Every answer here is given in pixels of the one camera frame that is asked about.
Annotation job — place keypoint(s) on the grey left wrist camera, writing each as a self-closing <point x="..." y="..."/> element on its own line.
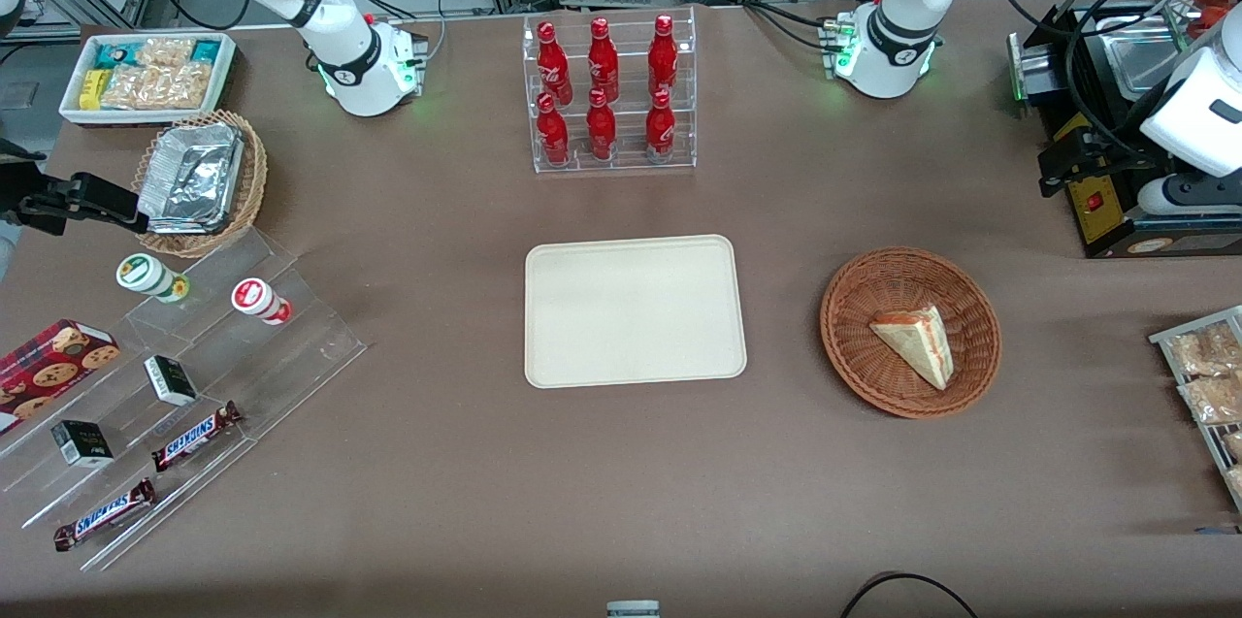
<point x="1189" y="196"/>

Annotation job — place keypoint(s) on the small grey device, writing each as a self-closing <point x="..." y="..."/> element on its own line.
<point x="633" y="609"/>

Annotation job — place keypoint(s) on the red cookie box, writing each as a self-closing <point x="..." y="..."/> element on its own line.
<point x="49" y="368"/>

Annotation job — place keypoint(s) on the teal snack packet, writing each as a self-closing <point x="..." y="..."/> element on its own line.
<point x="114" y="54"/>
<point x="206" y="49"/>

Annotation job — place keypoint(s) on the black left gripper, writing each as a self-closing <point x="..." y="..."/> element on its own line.
<point x="1101" y="155"/>

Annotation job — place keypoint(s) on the cream plastic tray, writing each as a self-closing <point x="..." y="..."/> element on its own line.
<point x="636" y="310"/>

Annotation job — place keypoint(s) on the yellow snack packet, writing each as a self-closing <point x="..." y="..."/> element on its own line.
<point x="90" y="90"/>

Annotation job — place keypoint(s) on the white rectangular snack bin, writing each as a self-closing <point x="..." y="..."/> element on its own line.
<point x="73" y="109"/>

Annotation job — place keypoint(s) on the small black white box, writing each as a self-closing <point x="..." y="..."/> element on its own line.
<point x="81" y="443"/>
<point x="170" y="380"/>

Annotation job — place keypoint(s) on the green lid snack cup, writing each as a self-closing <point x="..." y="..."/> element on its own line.
<point x="147" y="275"/>

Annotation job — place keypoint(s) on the light tan wicker basket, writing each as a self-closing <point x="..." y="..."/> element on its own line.
<point x="254" y="181"/>

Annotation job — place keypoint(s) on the Snickers chocolate bar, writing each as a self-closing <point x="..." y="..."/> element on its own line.
<point x="197" y="435"/>
<point x="105" y="513"/>

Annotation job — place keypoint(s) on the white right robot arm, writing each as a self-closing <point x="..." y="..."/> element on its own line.
<point x="340" y="26"/>

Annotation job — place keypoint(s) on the red cola bottle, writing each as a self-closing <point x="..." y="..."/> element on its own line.
<point x="663" y="50"/>
<point x="603" y="55"/>
<point x="660" y="128"/>
<point x="551" y="60"/>
<point x="552" y="133"/>
<point x="601" y="128"/>

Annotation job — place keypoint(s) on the aluminium foil container stack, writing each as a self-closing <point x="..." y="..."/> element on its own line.
<point x="192" y="177"/>

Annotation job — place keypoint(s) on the red lid snack cup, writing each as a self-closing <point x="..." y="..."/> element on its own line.
<point x="257" y="298"/>

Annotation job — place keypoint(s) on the triangular sandwich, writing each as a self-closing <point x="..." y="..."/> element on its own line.
<point x="917" y="354"/>

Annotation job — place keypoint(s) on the clear fried snack bag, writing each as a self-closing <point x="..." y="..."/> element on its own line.
<point x="1205" y="351"/>
<point x="1235" y="446"/>
<point x="1213" y="398"/>

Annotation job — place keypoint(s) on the clear acrylic bottle rack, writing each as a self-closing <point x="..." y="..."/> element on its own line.
<point x="621" y="162"/>

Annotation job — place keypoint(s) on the clear acrylic step display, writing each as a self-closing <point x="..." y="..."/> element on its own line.
<point x="243" y="356"/>

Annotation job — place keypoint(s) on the clear cracker bag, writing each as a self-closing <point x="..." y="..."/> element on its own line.
<point x="155" y="87"/>
<point x="167" y="50"/>

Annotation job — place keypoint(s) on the black hot food display machine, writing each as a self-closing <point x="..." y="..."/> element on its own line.
<point x="1116" y="230"/>

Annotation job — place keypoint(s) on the brown round wicker basket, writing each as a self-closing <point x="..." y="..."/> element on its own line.
<point x="873" y="375"/>

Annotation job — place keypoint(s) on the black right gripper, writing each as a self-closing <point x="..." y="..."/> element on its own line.
<point x="29" y="195"/>

